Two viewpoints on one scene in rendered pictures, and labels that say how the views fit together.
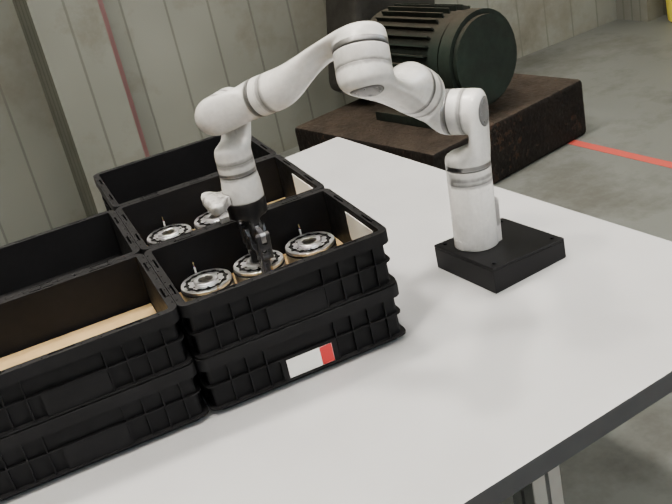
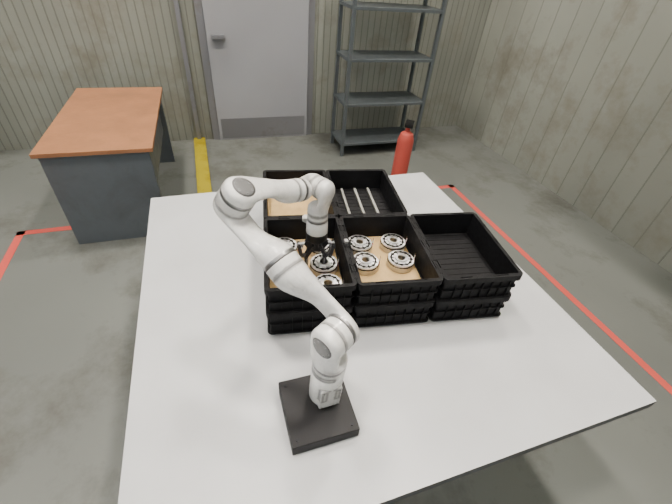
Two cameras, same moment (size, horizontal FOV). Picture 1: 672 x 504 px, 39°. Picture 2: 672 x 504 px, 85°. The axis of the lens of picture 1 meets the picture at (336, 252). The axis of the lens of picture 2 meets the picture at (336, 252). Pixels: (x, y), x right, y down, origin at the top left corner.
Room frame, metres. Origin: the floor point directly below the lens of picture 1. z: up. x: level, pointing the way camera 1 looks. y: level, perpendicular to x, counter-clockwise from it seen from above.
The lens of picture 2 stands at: (1.83, -0.86, 1.76)
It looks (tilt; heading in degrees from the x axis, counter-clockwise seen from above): 40 degrees down; 95
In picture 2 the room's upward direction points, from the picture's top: 5 degrees clockwise
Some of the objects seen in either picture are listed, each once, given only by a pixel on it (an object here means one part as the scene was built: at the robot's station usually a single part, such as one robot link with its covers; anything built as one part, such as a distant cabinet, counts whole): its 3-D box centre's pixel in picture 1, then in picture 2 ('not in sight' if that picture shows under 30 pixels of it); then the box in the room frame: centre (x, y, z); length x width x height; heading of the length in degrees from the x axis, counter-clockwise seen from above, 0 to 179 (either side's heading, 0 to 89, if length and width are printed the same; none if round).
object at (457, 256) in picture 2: (188, 188); (457, 254); (2.20, 0.32, 0.87); 0.40 x 0.30 x 0.11; 108
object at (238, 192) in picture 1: (231, 186); (316, 220); (1.65, 0.16, 1.04); 0.11 x 0.09 x 0.06; 108
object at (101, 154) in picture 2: not in sight; (123, 157); (-0.19, 1.60, 0.35); 1.30 x 0.67 x 0.70; 116
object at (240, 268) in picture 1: (258, 262); (323, 262); (1.69, 0.15, 0.86); 0.10 x 0.10 x 0.01
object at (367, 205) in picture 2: (42, 287); (362, 201); (1.79, 0.61, 0.87); 0.40 x 0.30 x 0.11; 108
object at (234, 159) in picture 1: (230, 131); (320, 199); (1.67, 0.14, 1.14); 0.09 x 0.07 x 0.15; 147
